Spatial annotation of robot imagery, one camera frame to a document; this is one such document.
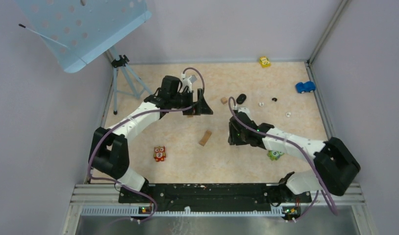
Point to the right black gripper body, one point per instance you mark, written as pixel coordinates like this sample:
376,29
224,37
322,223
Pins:
237,138

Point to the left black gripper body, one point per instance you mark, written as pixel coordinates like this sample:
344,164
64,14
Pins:
185,100

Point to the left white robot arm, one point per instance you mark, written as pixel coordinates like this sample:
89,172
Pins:
109,152

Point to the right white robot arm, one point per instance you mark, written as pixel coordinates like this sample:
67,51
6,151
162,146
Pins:
333,167

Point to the black oval charging case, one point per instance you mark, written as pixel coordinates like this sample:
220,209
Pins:
241,99

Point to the small wooden cube far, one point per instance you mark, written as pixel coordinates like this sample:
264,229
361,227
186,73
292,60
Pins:
224,100

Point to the wooden arch block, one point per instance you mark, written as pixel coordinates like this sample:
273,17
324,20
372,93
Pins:
205,138

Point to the green owl number block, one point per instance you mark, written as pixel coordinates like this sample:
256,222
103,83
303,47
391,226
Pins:
274,155

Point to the red owl number block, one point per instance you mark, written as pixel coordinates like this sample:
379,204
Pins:
159,153

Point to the yellow toy car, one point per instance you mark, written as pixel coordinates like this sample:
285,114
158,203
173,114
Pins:
264,62

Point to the blue toy car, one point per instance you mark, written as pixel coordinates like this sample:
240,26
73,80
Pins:
305,87

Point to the light blue tripod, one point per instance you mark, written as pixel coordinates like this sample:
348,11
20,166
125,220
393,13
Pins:
136,84

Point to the light blue perforated stand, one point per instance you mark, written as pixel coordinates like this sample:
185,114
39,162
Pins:
77,33

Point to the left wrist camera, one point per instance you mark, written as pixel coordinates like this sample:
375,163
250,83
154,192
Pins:
189,79

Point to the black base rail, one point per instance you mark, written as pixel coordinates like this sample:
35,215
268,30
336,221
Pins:
246,197

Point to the white slotted cable duct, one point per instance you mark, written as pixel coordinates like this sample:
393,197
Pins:
136,211

